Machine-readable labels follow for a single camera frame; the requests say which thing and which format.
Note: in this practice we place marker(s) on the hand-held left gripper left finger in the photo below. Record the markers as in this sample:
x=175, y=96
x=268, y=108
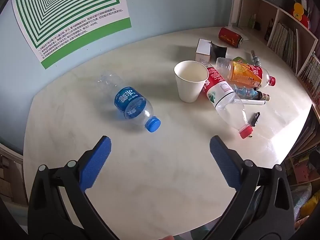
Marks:
x=96, y=162

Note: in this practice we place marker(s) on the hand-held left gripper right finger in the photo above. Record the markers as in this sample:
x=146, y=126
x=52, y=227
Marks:
x=225, y=162

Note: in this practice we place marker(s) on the blue label plastic bottle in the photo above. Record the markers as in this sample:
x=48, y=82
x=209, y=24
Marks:
x=130, y=102

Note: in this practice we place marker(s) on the green metal tin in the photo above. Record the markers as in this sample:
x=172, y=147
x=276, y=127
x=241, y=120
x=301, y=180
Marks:
x=240, y=60

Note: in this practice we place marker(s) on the black plastic packaging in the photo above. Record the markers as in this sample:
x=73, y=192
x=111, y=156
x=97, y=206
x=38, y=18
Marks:
x=217, y=51

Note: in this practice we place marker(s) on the person's left hand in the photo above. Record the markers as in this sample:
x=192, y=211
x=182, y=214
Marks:
x=167, y=238

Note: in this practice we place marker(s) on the white marker pen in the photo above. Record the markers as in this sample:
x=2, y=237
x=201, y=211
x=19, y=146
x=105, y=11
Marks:
x=252, y=102

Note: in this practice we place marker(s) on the small patterned plastic bottle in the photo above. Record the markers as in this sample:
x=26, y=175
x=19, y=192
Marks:
x=246, y=92

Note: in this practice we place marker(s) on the red white label plastic bottle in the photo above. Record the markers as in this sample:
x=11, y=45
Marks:
x=217, y=87

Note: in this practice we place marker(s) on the white paper cup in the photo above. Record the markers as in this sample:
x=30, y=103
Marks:
x=190, y=85

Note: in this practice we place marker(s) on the orange label plastic bottle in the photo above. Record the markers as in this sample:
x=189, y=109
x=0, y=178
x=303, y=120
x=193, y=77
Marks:
x=245, y=75

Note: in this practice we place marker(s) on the colourful printed tube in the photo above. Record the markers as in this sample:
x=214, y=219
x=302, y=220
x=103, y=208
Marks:
x=255, y=58

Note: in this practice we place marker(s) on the small white carton box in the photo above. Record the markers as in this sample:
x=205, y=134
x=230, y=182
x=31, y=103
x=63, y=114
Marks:
x=203, y=50

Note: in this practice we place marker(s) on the row of colourful books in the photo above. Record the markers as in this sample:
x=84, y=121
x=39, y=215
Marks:
x=311, y=75

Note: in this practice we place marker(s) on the red drink can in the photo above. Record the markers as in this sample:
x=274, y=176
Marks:
x=228, y=37

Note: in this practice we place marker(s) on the row of thin books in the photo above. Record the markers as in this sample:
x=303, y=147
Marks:
x=282, y=42

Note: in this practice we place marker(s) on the small green bottle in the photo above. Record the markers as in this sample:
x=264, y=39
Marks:
x=253, y=22

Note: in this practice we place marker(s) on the wooden bookshelf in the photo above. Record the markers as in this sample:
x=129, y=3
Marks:
x=265, y=7

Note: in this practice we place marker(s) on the red yellow toy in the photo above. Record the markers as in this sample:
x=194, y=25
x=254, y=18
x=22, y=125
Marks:
x=298, y=15

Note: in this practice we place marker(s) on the green striped wall poster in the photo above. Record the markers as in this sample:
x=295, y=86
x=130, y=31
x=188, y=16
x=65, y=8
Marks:
x=62, y=5

